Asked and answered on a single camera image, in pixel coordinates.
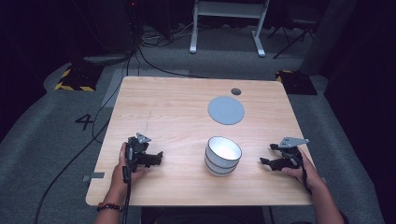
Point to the black tripod stand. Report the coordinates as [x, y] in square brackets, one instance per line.
[292, 37]

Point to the white metal desk frame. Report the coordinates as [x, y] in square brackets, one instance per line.
[229, 9]

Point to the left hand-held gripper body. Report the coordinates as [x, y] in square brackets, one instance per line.
[136, 153]

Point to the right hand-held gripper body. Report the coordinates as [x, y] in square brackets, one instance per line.
[290, 153]

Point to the black yellow striped base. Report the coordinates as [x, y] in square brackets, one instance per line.
[77, 79]
[295, 82]

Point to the grey curtain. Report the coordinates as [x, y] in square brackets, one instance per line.
[330, 34]

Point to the grey round plate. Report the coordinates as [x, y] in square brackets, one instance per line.
[226, 110]

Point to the dark round table grommet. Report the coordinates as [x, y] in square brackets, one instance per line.
[236, 91]

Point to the person's left hand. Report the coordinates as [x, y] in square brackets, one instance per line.
[120, 175]

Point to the grey tape strip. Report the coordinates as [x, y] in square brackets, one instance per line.
[93, 176]

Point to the white bowl with dark rim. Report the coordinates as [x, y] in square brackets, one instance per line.
[218, 166]
[224, 150]
[218, 173]

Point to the person's right hand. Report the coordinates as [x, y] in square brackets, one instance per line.
[308, 174]

